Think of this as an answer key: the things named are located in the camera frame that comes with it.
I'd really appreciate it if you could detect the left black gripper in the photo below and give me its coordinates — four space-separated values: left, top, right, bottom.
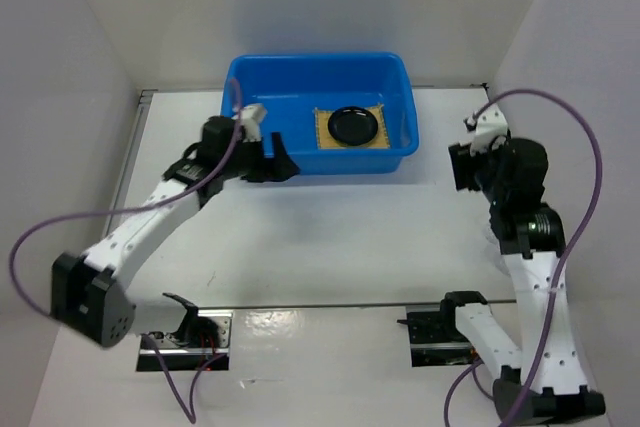
222 132 301 183

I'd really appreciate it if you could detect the woven bamboo mat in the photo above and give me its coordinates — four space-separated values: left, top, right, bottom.
314 104 391 150

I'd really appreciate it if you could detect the black plastic plate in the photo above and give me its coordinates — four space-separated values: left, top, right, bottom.
327 106 379 147

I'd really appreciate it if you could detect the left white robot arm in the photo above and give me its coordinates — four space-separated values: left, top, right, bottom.
51 104 300 348

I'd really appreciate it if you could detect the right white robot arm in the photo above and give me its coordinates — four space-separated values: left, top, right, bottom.
438 138 606 426

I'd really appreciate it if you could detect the blue plastic bin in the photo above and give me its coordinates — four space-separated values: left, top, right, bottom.
227 52 419 176

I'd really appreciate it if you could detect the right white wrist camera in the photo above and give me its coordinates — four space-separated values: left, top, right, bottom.
464 106 509 156

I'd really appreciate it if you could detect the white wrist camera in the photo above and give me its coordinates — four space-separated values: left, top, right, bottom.
237 103 267 142
464 106 509 156

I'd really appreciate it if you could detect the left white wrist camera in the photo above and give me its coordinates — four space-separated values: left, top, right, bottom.
237 103 267 142

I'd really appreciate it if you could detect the aluminium frame rail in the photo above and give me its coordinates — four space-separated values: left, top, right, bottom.
109 89 157 210

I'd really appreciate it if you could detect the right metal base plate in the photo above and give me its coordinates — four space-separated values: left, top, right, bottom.
396 304 475 368

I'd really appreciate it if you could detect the metal base plate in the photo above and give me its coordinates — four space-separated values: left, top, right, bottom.
148 309 234 372
396 304 475 368

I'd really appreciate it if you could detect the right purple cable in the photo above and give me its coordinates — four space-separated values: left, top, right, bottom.
443 89 604 427

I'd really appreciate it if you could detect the purple cable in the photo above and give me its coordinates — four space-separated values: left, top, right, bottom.
443 89 604 427
8 77 245 424

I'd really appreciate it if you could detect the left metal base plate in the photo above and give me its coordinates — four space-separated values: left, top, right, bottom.
148 309 234 372

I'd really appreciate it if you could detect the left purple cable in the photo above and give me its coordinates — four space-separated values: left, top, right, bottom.
8 77 245 424

